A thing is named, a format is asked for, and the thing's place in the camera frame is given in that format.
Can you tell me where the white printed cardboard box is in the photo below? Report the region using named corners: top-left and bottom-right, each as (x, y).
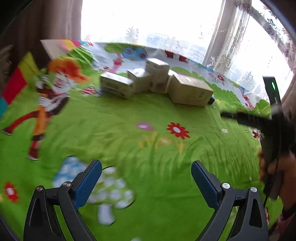
top-left (100, 72), bottom-right (133, 99)

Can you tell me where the person right hand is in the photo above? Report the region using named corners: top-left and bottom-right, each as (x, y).
top-left (258, 149), bottom-right (296, 210)

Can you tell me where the white lace curtain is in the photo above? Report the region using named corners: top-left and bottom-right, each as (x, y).
top-left (203, 1), bottom-right (295, 74)

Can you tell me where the large brown cardboard box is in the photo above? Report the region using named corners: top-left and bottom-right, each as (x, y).
top-left (166, 74), bottom-right (213, 107)

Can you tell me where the small white box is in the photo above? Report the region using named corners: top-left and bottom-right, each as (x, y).
top-left (127, 68), bottom-right (152, 94)

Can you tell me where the pink curtain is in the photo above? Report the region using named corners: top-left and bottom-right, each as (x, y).
top-left (1, 1), bottom-right (83, 91)

